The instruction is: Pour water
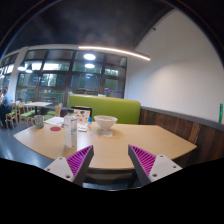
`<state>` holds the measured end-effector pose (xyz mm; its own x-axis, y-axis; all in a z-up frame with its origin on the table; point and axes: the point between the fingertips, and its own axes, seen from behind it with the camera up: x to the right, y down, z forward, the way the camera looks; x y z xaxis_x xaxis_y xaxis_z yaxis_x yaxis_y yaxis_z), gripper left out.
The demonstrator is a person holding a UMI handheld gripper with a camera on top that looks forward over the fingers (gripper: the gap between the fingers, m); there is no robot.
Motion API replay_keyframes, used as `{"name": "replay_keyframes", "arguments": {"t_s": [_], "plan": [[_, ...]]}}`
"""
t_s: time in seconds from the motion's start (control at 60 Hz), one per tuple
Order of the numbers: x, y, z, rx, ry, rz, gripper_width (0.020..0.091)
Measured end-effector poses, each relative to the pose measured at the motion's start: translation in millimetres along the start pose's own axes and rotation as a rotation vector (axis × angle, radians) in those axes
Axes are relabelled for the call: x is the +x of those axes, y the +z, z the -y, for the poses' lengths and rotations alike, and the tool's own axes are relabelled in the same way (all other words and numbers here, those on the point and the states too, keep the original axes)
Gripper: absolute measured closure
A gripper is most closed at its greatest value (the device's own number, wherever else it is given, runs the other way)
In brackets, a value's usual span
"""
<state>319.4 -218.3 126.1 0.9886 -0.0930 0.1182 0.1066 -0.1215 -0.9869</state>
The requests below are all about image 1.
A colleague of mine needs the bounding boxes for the wooden chairs with green seats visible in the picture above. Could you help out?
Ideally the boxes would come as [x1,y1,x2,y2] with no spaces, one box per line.
[4,101,64,129]

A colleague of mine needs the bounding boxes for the white paper napkin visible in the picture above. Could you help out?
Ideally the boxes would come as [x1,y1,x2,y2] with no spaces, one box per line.
[101,129,114,138]

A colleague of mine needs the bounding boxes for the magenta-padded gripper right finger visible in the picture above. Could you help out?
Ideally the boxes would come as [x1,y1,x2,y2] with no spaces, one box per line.
[127,144,183,187]

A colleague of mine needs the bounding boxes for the clear water bottle black cap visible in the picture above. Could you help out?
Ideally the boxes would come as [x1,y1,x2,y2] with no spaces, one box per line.
[63,109,78,149]

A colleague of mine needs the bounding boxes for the person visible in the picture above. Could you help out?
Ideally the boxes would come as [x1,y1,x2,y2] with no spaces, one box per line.
[0,87,14,128]

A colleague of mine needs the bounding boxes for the black tablet with sticker cover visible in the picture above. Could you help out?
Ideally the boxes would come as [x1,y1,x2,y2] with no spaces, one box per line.
[70,105,93,126]

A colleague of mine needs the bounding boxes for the white ceramic bowl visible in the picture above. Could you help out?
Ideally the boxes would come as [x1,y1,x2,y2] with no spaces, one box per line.
[93,114,118,131]

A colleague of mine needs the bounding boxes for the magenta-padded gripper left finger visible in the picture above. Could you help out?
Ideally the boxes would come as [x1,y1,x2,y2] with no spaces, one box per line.
[44,144,95,187]

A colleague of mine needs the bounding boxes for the light wooden dining table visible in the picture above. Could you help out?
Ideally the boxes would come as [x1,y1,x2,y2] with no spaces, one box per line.
[23,101,54,116]

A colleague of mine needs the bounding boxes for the green speckled ceramic mug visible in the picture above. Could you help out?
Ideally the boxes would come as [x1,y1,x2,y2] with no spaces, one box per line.
[31,114,45,130]

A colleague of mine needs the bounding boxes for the green bottle on ledge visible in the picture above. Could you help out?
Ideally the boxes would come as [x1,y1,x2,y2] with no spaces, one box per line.
[218,103,224,124]

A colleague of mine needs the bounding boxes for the long curved ceiling light strip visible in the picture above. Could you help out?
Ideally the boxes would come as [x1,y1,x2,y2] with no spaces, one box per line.
[78,45,151,62]

